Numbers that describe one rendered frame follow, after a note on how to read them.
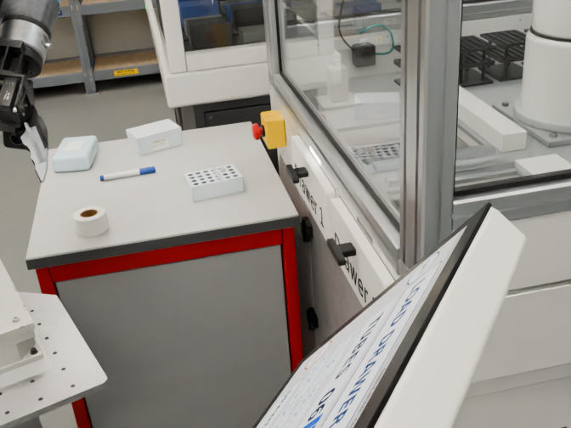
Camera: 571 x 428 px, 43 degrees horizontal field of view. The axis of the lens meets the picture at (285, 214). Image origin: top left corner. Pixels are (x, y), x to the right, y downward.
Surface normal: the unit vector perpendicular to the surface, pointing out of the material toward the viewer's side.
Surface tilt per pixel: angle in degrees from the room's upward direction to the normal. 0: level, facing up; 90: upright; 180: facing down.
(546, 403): 90
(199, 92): 90
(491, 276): 40
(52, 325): 0
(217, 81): 90
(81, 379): 0
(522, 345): 90
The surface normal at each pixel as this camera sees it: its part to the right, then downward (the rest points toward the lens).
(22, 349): 0.97, 0.05
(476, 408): 0.21, 0.44
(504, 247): 0.52, -0.58
